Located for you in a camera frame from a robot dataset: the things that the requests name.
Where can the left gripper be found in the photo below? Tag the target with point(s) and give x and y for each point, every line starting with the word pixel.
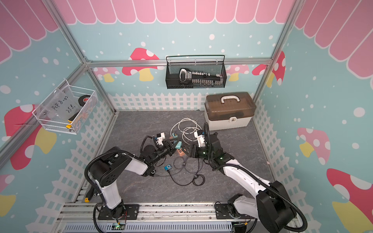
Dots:
pixel 169 145

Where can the orange power strip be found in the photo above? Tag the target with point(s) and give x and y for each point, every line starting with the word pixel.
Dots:
pixel 180 152

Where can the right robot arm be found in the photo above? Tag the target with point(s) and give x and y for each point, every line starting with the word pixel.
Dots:
pixel 269 202

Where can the socket bit set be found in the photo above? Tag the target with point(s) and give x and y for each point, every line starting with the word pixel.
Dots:
pixel 194 79

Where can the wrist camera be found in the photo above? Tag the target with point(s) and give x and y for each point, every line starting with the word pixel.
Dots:
pixel 200 136
pixel 158 139

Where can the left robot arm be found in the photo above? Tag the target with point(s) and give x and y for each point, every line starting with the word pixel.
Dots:
pixel 103 171

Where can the black wire mesh basket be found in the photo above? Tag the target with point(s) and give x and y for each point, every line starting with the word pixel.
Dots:
pixel 213 64

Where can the clear acrylic wall bin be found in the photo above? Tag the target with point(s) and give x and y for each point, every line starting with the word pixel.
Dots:
pixel 54 112

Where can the blue mp3 player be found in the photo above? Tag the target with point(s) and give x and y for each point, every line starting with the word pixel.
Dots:
pixel 167 167

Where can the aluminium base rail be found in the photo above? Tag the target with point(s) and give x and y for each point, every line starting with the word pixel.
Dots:
pixel 151 218

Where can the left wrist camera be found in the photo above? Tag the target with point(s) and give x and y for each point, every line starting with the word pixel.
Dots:
pixel 158 139

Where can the white storage box brown lid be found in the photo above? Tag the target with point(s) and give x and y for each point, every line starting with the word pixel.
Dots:
pixel 229 111

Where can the black tape roll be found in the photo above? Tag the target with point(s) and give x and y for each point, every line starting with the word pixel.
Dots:
pixel 83 100

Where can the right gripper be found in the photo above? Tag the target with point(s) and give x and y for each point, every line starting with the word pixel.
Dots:
pixel 191 150

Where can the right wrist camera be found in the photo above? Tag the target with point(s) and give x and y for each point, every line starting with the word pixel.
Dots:
pixel 200 136

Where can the yellow black utility knife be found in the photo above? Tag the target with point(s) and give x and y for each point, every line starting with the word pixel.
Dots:
pixel 74 122

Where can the yellow black screwdriver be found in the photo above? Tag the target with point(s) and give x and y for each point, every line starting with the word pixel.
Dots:
pixel 89 194

